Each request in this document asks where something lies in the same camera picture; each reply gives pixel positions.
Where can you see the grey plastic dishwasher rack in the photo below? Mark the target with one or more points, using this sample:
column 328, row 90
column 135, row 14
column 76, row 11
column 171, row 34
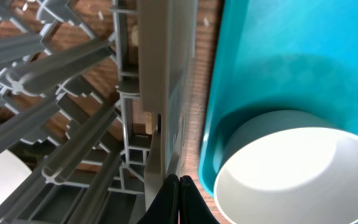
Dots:
column 99, row 122

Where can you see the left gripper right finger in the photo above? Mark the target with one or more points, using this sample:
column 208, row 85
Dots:
column 193, row 209

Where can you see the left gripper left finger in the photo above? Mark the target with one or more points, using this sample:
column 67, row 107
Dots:
column 164, row 208

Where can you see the teal plastic serving tray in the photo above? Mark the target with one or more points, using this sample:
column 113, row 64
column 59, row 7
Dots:
column 298, row 54

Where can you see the grey metal bowl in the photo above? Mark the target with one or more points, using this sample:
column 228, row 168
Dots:
column 288, row 167

